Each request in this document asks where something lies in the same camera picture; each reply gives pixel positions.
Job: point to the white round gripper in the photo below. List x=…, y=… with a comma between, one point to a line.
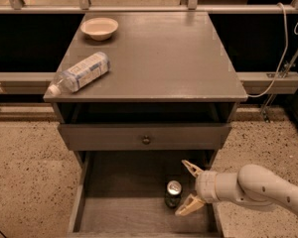
x=207, y=186

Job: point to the green soda can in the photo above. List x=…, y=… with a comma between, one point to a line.
x=173, y=194

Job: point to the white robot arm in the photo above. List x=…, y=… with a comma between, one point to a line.
x=253, y=187

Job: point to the round dark drawer knob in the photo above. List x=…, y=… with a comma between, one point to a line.
x=146, y=140

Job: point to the grey top drawer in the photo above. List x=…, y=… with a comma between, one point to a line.
x=128, y=137

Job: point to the open grey middle drawer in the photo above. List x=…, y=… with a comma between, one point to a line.
x=123, y=194

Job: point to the grey wooden drawer cabinet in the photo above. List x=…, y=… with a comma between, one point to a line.
x=166, y=68

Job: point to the clear plastic water bottle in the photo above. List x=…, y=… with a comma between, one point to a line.
x=80, y=75

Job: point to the white ceramic bowl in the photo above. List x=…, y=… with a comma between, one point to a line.
x=99, y=29

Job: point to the metal railing frame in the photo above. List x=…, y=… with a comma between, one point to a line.
x=149, y=4

